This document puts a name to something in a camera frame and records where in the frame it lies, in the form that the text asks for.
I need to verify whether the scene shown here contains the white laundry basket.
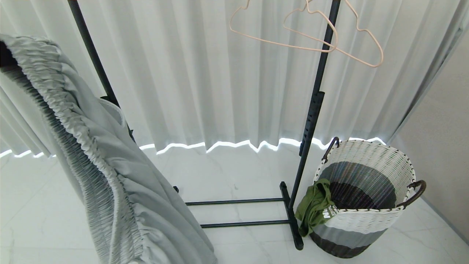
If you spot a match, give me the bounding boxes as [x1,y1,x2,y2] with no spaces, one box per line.
[310,137,427,259]

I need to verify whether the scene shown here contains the black clothes rack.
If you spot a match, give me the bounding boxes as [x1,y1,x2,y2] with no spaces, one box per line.
[67,0,341,251]

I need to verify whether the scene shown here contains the pale grey shorts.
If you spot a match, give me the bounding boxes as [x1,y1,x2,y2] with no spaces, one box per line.
[0,34,219,264]

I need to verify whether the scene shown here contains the pink clothes hanger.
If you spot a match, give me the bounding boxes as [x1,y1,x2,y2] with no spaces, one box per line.
[282,0,384,68]
[229,0,339,53]

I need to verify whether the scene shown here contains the green garment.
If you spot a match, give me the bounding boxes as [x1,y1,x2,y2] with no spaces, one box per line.
[295,179,340,238]

